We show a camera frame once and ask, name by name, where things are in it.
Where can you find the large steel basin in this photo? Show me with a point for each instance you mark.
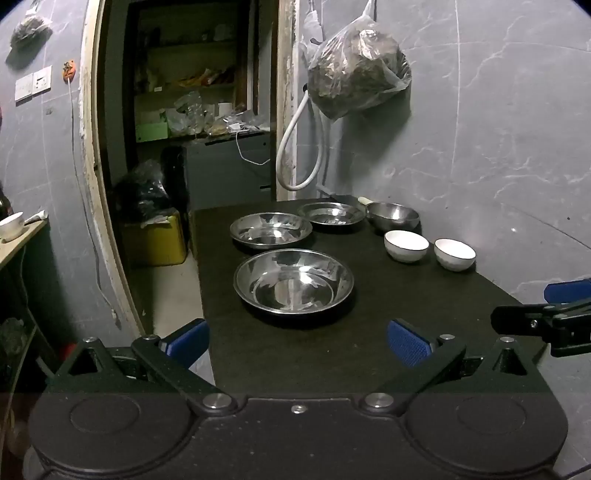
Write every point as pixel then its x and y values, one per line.
pixel 293 284

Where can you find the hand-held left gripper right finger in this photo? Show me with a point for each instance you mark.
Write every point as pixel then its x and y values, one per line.
pixel 408 344

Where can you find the cluttered wooden cabinet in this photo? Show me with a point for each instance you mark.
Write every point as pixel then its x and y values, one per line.
pixel 194 69

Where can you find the cream paper roll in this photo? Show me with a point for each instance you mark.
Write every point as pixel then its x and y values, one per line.
pixel 364 201

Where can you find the medium steel basin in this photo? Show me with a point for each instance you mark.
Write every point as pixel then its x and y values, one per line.
pixel 270 229

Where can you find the white bowl on shelf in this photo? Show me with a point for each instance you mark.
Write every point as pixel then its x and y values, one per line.
pixel 11 226

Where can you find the black plastic bag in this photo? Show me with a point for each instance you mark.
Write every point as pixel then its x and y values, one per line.
pixel 143 189

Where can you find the large hanging plastic bag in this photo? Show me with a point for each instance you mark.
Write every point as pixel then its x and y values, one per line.
pixel 358 69

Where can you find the small hanging plastic bag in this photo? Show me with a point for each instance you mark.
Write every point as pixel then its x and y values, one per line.
pixel 30 27

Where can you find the green box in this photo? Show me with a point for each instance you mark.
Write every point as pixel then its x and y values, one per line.
pixel 151 132

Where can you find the white door frame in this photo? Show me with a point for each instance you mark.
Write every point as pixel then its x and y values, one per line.
pixel 99 184

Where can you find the orange plug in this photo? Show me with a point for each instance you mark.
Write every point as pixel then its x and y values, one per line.
pixel 69 69

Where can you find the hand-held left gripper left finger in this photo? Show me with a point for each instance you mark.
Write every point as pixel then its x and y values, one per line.
pixel 187 344

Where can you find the white tube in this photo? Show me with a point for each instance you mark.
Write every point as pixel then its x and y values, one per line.
pixel 34 218

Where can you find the steel bowl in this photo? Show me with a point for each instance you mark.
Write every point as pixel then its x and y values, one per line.
pixel 392 214

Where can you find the yellow bin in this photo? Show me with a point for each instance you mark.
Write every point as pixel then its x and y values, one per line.
pixel 154 240

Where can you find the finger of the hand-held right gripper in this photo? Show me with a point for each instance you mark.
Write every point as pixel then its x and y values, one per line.
pixel 521 321
pixel 568 291

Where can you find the white wall socket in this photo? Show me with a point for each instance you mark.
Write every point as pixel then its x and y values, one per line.
pixel 33 84

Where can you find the wooden shelf board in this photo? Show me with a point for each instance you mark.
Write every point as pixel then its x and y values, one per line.
pixel 21 244

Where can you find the white ceramic bowl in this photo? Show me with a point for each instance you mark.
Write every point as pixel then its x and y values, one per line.
pixel 455 254
pixel 406 244

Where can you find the small steel plate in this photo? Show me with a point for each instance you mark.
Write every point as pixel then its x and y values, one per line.
pixel 331 215

